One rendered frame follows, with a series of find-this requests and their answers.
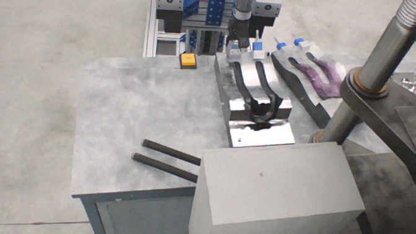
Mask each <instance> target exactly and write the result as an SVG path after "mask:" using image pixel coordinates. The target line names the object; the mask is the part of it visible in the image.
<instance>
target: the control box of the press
mask: <svg viewBox="0 0 416 234"><path fill-rule="evenodd" d="M364 210H365V206H364V205H363V202H362V199H361V196H360V193H359V192H358V189H357V186H356V184H355V180H354V178H353V176H352V173H351V171H350V168H349V165H348V163H347V160H346V158H345V155H344V152H343V150H342V147H341V146H340V145H337V142H336V141H335V142H324V143H312V144H289V145H267V146H255V147H233V148H232V149H209V150H203V153H202V158H201V164H200V169H199V174H198V179H197V185H196V192H195V196H194V199H193V206H192V210H191V216H190V220H189V234H338V233H339V232H341V231H342V230H343V229H344V228H345V227H346V226H348V225H349V223H350V222H351V221H353V220H354V219H356V218H357V217H358V216H359V215H360V214H361V213H362V212H363V211H364Z"/></svg>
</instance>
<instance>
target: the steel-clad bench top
mask: <svg viewBox="0 0 416 234"><path fill-rule="evenodd" d="M325 55H326V56H327V57H329V58H332V59H334V60H336V61H338V62H340V63H341V65H343V67H344V69H345V71H347V72H349V70H351V69H353V68H355V67H357V66H358V67H363V65H364V63H365V61H366V60H367V59H368V57H369V54H325ZM196 61H197V69H180V61H179V56H166V57H144V58H82V65H81V73H80V87H79V102H77V117H76V131H75V139H74V153H73V161H72V163H73V169H72V183H71V195H76V194H93V193H110V192H119V191H127V192H128V191H146V190H155V189H172V188H190V187H191V186H192V187H196V185H197V183H193V182H191V181H188V180H184V179H182V178H179V176H176V175H172V174H170V173H167V172H164V171H161V170H159V169H156V168H155V167H152V166H150V165H146V164H144V163H141V162H138V161H135V160H134V159H132V158H131V154H132V153H133V152H136V153H139V154H142V155H145V156H147V157H151V158H152V159H154V160H158V161H160V162H163V163H167V164H169V165H172V166H174V167H175V168H179V169H181V170H184V171H188V172H190V173H193V174H196V175H198V174H199V169H200V167H199V166H198V165H194V164H192V163H189V162H185V161H183V160H180V159H177V158H174V157H172V156H170V155H167V154H163V153H161V152H158V151H155V150H152V149H150V148H148V147H145V146H143V145H141V141H142V139H143V138H144V139H148V140H149V141H152V142H156V143H159V144H161V145H165V146H168V147H171V149H175V150H179V151H181V152H184V153H187V154H190V155H193V156H196V157H198V158H202V153H203V150H209V149H229V148H230V146H229V143H228V136H227V129H226V125H225V119H224V115H223V109H222V106H219V103H221V102H220V96H219V89H218V85H217V79H216V75H215V69H214V63H215V56H196ZM274 69H275V73H276V76H277V80H278V83H279V85H280V86H281V88H282V89H283V90H284V91H285V93H286V94H287V95H288V97H289V98H290V101H291V104H292V110H291V114H290V116H289V117H288V123H289V124H290V127H291V130H292V134H293V138H294V140H295V144H306V143H307V141H308V139H309V138H310V135H311V134H312V133H314V132H315V131H316V130H318V129H320V128H319V127H318V125H317V124H316V123H315V121H314V119H312V118H311V116H310V115H309V114H308V112H307V110H306V109H305V107H304V106H303V105H302V104H301V102H300V101H299V100H298V99H297V97H296V96H295V94H294V93H293V91H292V90H291V88H289V86H288V85H287V83H286V82H285V81H284V79H283V78H282V76H281V75H280V73H278V71H277V70H276V68H274ZM394 72H395V73H397V72H414V74H415V75H416V54H406V56H405V58H404V59H403V60H402V62H401V63H400V65H398V67H397V68H396V70H395V71H394ZM348 139H350V140H351V141H354V142H356V143H358V144H360V145H362V146H364V147H365V148H367V149H370V150H372V151H374V152H376V153H377V154H381V153H391V152H393V151H392V150H391V149H390V148H389V147H388V146H387V145H386V144H385V143H384V142H383V141H382V140H381V139H380V138H379V137H378V135H376V134H375V133H374V132H373V131H372V130H371V129H370V128H369V127H368V126H367V125H366V124H365V122H363V123H361V124H358V125H356V126H355V127H354V129H353V130H352V132H351V133H350V135H349V136H348Z"/></svg>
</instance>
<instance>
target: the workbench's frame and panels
mask: <svg viewBox="0 0 416 234"><path fill-rule="evenodd" d="M195 192H196V187H192V186H191V187H190V188H172V189H155V190H146V191H128V192H127V191H119V192H110V193H93V194H76V195H71V196H72V198H80V199H81V202H82V204H83V206H84V209H85V211H86V214H87V217H88V219H89V220H90V223H91V226H92V229H93V232H94V234H189V220H190V216H191V210H192V206H193V199H194V196H195Z"/></svg>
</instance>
